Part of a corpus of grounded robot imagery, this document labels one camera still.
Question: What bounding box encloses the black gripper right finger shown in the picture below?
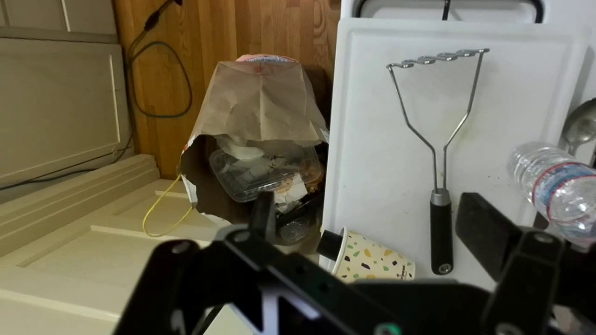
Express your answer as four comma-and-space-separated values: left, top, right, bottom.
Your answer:
456, 191, 596, 335

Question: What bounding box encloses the black looped cable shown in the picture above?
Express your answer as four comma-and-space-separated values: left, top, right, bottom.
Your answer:
125, 0, 196, 121

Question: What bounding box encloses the thin yellow cord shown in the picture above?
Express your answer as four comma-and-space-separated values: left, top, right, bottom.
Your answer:
140, 175, 199, 240

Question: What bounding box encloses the cream panelled door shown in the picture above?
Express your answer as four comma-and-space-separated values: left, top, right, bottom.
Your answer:
0, 0, 216, 335

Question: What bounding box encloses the open brown paper trash bag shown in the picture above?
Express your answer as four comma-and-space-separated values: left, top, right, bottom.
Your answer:
177, 52, 332, 245

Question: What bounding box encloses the black stove grate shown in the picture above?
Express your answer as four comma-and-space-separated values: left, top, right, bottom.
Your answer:
352, 0, 548, 26

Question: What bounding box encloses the white gas stove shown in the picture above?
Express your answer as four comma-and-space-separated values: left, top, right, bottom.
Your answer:
337, 0, 596, 249

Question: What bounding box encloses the metal spoon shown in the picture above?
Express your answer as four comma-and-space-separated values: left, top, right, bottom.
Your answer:
559, 97, 596, 156

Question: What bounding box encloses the metal potato masher black handle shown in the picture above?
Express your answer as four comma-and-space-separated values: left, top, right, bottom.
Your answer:
386, 46, 492, 277

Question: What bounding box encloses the white plastic cutting board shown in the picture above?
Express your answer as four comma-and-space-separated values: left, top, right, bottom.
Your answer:
320, 17, 594, 294

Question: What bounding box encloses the speckled paper cup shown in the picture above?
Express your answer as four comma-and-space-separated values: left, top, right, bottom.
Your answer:
317, 225, 417, 285

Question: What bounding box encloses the clear plastic water bottle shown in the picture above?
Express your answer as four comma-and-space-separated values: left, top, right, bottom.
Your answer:
507, 141, 596, 242

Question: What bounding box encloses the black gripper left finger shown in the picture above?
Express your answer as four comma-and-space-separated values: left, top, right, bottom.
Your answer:
114, 190, 337, 335

